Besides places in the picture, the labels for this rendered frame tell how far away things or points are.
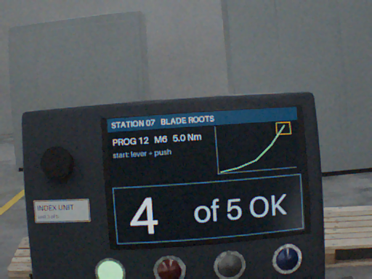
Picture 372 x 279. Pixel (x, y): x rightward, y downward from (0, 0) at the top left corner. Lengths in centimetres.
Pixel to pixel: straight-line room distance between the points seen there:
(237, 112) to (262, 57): 590
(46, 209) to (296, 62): 600
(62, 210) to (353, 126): 617
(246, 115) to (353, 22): 611
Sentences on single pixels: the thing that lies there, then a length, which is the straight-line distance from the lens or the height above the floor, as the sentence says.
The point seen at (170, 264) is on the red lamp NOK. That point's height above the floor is 112.
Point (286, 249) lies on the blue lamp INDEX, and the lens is 54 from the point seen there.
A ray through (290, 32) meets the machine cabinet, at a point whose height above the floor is 152.
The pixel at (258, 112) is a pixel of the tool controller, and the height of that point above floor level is 124.
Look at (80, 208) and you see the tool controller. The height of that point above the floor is 117.
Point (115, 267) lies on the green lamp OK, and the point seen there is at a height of 112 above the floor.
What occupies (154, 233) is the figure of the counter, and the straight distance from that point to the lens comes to 53.
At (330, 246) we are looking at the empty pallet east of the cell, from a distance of 378.
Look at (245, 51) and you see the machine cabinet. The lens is 643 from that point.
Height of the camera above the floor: 129
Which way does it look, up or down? 7 degrees down
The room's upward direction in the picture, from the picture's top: 4 degrees counter-clockwise
